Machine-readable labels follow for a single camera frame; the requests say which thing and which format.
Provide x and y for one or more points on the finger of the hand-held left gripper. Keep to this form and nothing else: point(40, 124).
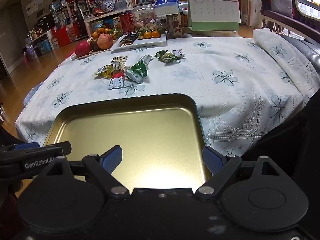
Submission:
point(27, 146)

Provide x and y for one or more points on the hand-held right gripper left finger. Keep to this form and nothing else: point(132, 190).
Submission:
point(113, 159)

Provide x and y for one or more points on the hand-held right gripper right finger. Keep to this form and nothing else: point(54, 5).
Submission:
point(212, 160)

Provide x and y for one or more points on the gold metal tray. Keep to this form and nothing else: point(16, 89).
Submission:
point(130, 135)

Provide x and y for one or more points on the white and blue snack packet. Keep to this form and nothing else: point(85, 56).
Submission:
point(115, 83)

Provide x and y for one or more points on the red candy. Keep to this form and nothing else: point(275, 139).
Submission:
point(118, 75)

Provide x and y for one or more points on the gold foil candy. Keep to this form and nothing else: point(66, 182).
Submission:
point(103, 71)

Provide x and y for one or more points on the green leaf print snack packet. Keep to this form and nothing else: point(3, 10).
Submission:
point(137, 72)

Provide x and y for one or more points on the beige patterned snack packet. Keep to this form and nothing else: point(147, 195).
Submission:
point(119, 63)

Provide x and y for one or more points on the grey snack packet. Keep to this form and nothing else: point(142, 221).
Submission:
point(146, 59)

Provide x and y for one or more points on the green and yellow snack packet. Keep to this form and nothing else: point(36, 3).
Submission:
point(170, 58)

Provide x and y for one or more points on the blue table underlay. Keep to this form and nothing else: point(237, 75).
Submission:
point(30, 93)

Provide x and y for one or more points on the white floral tablecloth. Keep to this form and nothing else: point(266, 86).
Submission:
point(200, 92)

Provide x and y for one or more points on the blue storage box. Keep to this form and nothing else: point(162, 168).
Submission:
point(43, 47)

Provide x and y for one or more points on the yellow fruit tray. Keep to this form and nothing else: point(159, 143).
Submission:
point(105, 50)

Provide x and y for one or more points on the low white shelf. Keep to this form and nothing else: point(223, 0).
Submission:
point(40, 36)

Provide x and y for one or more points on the red apple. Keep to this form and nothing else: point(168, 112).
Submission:
point(83, 49)

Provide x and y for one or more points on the gold foil chocolate coin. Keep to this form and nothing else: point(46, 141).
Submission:
point(123, 44)

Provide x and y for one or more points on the brown kiwi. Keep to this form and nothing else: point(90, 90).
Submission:
point(94, 44)

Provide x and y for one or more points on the red box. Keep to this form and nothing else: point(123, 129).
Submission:
point(63, 34)

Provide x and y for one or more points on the pink apple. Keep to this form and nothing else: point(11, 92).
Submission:
point(105, 41)

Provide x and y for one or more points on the white rectangular plate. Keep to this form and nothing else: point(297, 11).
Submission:
point(150, 43)

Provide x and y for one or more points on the black snack packet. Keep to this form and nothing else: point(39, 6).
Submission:
point(130, 38)

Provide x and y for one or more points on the blue printed tub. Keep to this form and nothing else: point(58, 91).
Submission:
point(98, 26)

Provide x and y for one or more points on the small yellow jar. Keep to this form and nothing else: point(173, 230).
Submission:
point(117, 24)

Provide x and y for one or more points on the red can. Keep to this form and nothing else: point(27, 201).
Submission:
point(127, 21)

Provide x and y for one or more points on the white bookshelf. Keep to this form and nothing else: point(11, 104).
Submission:
point(67, 12)

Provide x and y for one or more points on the brown printed box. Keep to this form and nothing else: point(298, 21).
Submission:
point(175, 25)

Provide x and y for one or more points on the black leather sofa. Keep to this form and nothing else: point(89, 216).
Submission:
point(308, 52)

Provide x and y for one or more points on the large clear glass jar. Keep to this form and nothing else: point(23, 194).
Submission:
point(142, 15)

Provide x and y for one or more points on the green desk calendar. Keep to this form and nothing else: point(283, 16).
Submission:
point(212, 10)

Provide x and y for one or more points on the blue and white vase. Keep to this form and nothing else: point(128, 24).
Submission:
point(107, 4)

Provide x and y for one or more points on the blue and white tissue box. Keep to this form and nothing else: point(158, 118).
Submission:
point(166, 7)

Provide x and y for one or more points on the ornate wooden chair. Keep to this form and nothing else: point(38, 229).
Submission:
point(295, 21)

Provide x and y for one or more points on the grey cushion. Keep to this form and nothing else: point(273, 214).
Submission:
point(282, 2)

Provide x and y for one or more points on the white wall poster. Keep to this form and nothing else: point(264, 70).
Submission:
point(35, 5)

